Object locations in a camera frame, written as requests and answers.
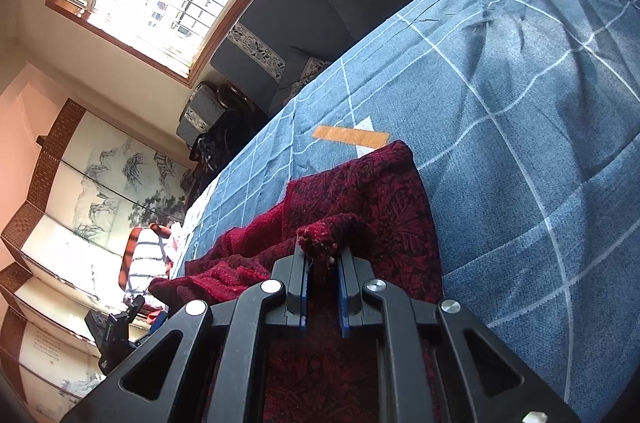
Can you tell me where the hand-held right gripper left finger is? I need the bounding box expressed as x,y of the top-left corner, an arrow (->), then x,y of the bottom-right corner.
60,245 -> 310,423

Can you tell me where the dark red knit sweater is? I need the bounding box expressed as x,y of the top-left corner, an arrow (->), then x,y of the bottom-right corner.
149,140 -> 443,423

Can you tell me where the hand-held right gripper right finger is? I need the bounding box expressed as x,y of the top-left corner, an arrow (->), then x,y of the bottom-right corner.
337,248 -> 583,423

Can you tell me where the white checked pillow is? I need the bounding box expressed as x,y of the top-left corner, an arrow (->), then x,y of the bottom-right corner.
117,225 -> 173,294

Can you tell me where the grey padded armchair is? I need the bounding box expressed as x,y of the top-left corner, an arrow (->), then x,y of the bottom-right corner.
177,80 -> 251,144

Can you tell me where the blue checked blanket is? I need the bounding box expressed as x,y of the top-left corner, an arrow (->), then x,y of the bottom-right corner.
170,0 -> 640,423

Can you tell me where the pink white cloth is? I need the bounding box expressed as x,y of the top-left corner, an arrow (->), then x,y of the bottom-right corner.
167,223 -> 188,264

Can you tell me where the patterned grey cushion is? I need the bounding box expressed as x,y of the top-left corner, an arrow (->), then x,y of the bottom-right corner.
280,47 -> 332,101

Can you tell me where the orange tape strip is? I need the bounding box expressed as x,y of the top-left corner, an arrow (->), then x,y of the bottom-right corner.
313,124 -> 390,149

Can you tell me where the white label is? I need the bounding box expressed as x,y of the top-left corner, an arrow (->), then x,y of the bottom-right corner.
354,116 -> 386,156

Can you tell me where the black bag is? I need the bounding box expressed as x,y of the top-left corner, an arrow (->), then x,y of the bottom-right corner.
187,108 -> 271,189

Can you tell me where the white bed sheet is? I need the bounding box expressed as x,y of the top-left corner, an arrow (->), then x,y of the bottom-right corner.
172,190 -> 216,274

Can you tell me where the painted folding screen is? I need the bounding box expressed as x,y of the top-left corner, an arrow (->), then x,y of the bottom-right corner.
0,98 -> 201,414

